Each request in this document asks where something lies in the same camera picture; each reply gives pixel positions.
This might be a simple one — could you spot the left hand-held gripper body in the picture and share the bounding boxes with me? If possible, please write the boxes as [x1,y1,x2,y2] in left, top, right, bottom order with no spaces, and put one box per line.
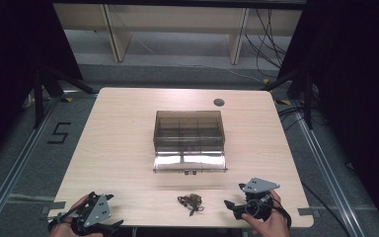
[47,192,113,237]

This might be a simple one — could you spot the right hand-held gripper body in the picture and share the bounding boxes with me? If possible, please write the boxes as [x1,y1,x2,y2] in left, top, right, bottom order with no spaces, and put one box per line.
[232,177,281,222]

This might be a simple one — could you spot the person's right hand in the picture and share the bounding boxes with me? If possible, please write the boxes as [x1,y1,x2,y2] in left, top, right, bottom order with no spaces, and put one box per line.
[241,189,291,237]

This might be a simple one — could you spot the person's left hand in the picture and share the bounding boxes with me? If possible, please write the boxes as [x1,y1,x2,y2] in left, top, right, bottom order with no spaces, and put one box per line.
[48,194,105,237]

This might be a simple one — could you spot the grey tape strip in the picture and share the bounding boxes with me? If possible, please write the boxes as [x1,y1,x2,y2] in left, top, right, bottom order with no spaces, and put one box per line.
[39,200,67,215]
[297,206,316,217]

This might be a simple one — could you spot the clear brown compartment box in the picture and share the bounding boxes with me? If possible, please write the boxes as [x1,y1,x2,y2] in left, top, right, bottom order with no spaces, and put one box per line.
[152,110,229,176]

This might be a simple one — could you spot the black metal stand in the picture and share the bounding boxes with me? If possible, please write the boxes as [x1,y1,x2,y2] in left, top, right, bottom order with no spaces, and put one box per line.
[32,64,97,130]
[262,67,315,130]

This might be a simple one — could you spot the beige wooden shelf unit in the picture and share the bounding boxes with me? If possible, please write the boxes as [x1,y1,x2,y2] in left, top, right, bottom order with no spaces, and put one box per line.
[52,3,304,66]

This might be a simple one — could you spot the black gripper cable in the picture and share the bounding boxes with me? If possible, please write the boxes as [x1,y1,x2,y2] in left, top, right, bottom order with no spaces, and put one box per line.
[268,195,293,231]

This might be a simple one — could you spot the black floor cable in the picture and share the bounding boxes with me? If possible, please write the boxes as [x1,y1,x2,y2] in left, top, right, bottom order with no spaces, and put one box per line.
[301,182,353,237]

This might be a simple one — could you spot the metal floor rail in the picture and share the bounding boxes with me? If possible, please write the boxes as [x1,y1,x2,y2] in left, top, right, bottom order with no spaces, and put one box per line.
[0,98,61,229]
[291,101,375,237]

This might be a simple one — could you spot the black floor cables bundle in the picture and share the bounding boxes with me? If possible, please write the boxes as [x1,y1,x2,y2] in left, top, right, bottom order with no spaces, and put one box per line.
[277,106,327,133]

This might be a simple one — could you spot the black hanging cables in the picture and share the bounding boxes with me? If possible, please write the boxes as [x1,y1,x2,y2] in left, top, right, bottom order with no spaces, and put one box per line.
[244,8,288,79]

